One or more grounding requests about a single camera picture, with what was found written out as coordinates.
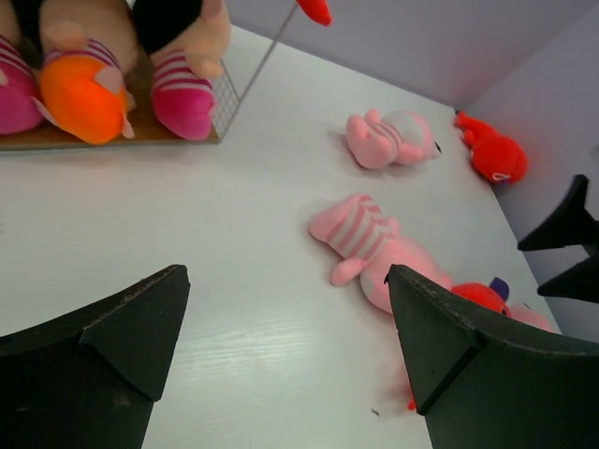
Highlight pink pig plush bottom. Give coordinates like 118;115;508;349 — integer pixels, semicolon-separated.
509;304;555;333

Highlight red shark plush open mouth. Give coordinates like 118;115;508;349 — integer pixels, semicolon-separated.
406;276;512;413

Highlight boy doll magenta pants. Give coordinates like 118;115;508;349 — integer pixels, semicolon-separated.
1;0;44;136

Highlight pink pig plush top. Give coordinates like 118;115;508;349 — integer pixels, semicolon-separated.
345;109;442;169

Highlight boy doll orange pants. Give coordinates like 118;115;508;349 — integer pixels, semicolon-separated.
37;0;139;145

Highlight boy doll magenta striped shirt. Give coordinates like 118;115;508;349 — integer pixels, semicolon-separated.
132;0;232;140

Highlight red plush far corner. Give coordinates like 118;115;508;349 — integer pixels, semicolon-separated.
454;111;529;183

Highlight red whale plush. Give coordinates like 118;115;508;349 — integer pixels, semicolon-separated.
296;0;332;27

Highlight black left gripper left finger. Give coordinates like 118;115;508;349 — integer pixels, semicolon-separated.
1;265;190;449

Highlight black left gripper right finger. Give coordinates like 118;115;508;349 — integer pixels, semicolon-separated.
386;266;598;449

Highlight white wire wooden shelf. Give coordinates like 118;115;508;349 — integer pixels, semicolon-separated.
0;4;300;151

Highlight large pink striped pig plush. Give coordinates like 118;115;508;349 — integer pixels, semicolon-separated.
308;194;453;313

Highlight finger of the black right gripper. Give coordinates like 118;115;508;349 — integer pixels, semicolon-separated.
537;255;599;302
518;174;598;255

